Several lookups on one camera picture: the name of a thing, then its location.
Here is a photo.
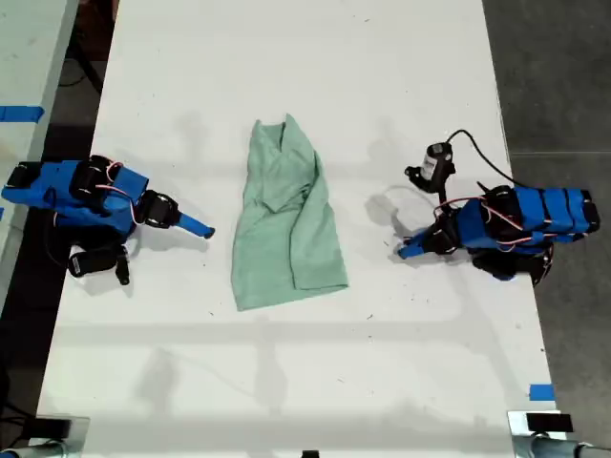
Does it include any black camera cable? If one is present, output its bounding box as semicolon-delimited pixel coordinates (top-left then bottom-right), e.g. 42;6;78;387
446;128;517;188

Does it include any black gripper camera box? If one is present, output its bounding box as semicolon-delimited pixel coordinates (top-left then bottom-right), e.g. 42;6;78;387
404;142;457;195
68;242;131;286

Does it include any long blue tape strip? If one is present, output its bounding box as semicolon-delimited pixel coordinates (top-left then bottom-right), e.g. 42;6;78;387
0;105;45;124

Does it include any black floor cable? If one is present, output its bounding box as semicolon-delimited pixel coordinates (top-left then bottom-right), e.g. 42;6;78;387
60;32;104;94

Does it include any shiny metal bracket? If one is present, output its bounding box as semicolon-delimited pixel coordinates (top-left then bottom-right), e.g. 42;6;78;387
506;409;577;458

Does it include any small black box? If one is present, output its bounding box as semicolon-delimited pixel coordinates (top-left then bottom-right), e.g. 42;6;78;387
526;412;573;434
33;417;73;439

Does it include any white side table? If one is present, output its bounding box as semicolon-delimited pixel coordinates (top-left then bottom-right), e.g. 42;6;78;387
0;0;80;311

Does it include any pale green T-shirt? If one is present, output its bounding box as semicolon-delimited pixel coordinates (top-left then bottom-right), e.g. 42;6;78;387
231;113;350;312

